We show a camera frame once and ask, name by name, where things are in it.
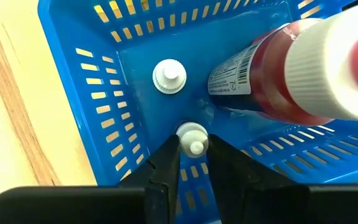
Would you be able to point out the pink-capped food colouring bottle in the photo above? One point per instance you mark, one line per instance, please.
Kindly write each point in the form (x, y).
(291, 77)

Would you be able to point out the blue plastic bin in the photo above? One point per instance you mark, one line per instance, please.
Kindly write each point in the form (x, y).
(166, 43)

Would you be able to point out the small dark dropper bottle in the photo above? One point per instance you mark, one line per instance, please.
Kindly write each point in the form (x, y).
(193, 140)
(169, 76)

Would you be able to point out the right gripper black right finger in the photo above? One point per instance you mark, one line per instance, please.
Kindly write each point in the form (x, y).
(238, 186)

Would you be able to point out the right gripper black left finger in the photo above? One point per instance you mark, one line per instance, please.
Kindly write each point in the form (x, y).
(157, 186)

